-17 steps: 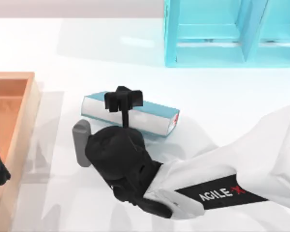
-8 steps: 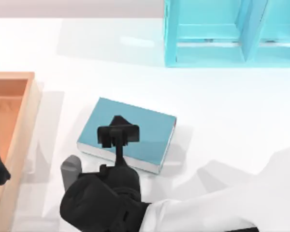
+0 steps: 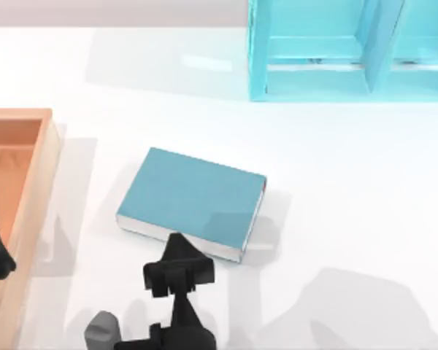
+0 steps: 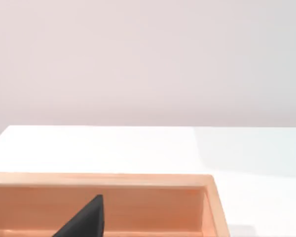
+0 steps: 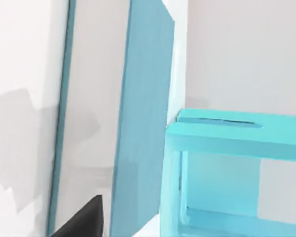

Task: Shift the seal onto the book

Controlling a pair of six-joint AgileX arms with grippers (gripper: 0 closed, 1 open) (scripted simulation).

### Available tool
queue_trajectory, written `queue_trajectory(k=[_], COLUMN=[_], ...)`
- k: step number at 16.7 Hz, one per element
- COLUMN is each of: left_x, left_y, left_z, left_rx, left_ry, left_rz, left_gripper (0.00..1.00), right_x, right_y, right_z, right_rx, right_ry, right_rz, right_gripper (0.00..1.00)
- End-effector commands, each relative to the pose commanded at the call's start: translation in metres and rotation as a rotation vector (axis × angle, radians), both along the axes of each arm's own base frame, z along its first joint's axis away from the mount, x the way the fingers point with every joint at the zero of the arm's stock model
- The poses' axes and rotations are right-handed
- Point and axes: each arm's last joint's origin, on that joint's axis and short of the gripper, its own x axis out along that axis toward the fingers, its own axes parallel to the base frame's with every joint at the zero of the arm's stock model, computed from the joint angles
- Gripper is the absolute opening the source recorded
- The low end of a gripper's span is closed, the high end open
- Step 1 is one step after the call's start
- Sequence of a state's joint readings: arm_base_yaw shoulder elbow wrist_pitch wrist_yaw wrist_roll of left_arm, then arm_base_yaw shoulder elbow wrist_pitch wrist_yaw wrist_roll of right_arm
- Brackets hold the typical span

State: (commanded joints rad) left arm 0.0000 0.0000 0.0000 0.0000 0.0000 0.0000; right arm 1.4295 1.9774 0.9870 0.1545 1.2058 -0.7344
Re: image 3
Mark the salmon shallow box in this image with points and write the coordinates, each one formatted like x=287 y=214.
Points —
x=29 y=175

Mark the light blue rack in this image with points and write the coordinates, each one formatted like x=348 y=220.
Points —
x=314 y=47

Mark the teal book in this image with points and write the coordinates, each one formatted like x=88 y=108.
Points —
x=190 y=193

